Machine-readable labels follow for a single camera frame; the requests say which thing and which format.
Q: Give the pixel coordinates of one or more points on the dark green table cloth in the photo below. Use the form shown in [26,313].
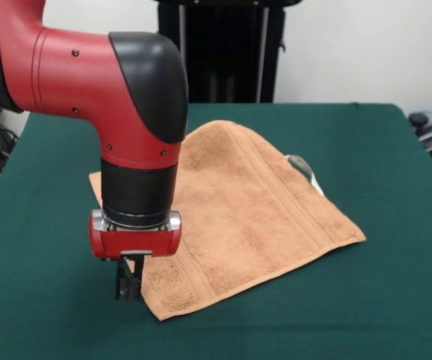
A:
[313,300]

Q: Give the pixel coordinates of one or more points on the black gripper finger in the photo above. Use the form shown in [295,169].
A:
[122,285]
[136,281]

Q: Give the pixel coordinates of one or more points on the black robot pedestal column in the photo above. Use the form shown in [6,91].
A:
[231,56]

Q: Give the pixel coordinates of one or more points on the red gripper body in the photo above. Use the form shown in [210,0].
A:
[133,243]

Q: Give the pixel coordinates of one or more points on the tan terry towel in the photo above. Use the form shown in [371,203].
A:
[246,225]

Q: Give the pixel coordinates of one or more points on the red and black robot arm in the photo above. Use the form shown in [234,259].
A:
[107,93]

